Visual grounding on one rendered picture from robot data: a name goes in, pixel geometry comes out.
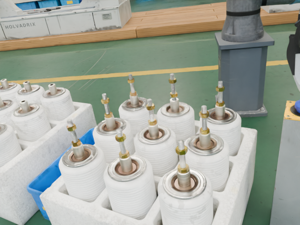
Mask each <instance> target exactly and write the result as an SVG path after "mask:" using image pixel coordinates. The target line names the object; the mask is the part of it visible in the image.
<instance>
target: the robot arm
mask: <svg viewBox="0 0 300 225"><path fill-rule="evenodd" d="M297 3H300V0H226V19H225V22H224V25H223V28H222V31H221V38H222V39H223V40H225V41H228V42H250V41H255V40H259V39H261V38H263V36H264V28H263V23H262V20H261V16H260V8H261V6H269V5H282V4H289V5H291V4H297ZM295 26H296V27H297V29H296V32H295V34H290V35H289V44H288V47H287V61H288V64H289V67H290V69H291V72H292V75H293V77H294V80H295V83H296V85H297V87H298V89H299V91H300V10H299V14H298V21H297V22H296V23H295Z"/></svg>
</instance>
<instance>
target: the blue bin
mask: <svg viewBox="0 0 300 225"><path fill-rule="evenodd" d="M93 130H94V128H91V129H89V130H88V131H87V132H86V133H85V134H84V135H83V136H82V137H80V138H79V139H80V141H81V142H82V144H91V145H94V144H95V141H94V137H93ZM70 148H72V146H70V147H69V148H68V149H67V150H66V151H65V152H63V153H62V154H61V155H60V156H59V157H58V158H57V159H56V160H54V161H53V162H52V163H51V164H50V165H49V166H48V167H47V168H46V169H45V170H44V171H42V172H41V173H40V174H39V175H38V176H37V177H36V178H35V179H33V180H32V181H31V182H30V183H29V184H28V185H27V187H26V188H27V191H28V193H30V194H31V195H32V197H33V198H34V200H35V202H36V204H37V206H38V208H39V209H40V211H41V213H42V215H43V217H44V218H45V219H47V220H50V219H49V217H48V215H47V213H46V210H45V208H44V206H43V204H42V201H41V199H40V195H41V194H42V193H43V192H44V191H45V190H46V189H47V188H49V187H50V186H51V185H52V183H54V182H55V181H56V180H57V179H58V178H59V177H60V176H61V175H62V174H61V171H60V169H59V161H60V159H61V157H62V156H63V155H64V154H65V153H66V152H67V151H68V150H69V149H70Z"/></svg>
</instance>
